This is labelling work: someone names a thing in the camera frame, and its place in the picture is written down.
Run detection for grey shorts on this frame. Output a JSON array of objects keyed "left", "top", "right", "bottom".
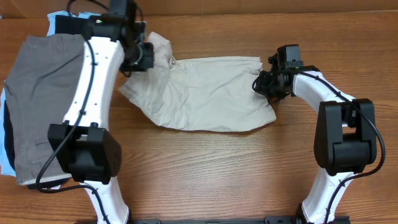
[{"left": 4, "top": 33, "right": 100, "bottom": 186}]

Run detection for light blue garment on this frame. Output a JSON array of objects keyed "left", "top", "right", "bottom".
[{"left": 0, "top": 11, "right": 100, "bottom": 177}]

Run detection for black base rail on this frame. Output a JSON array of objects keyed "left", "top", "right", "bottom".
[{"left": 74, "top": 215, "right": 351, "bottom": 224}]

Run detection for beige shorts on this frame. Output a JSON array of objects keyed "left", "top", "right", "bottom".
[{"left": 119, "top": 32, "right": 276, "bottom": 132}]

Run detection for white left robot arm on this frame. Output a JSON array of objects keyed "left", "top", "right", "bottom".
[{"left": 48, "top": 0, "right": 154, "bottom": 224}]

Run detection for black garment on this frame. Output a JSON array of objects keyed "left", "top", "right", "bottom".
[{"left": 2, "top": 14, "right": 121, "bottom": 190}]

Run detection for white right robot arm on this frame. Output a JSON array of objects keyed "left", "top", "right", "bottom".
[{"left": 252, "top": 44, "right": 381, "bottom": 223}]

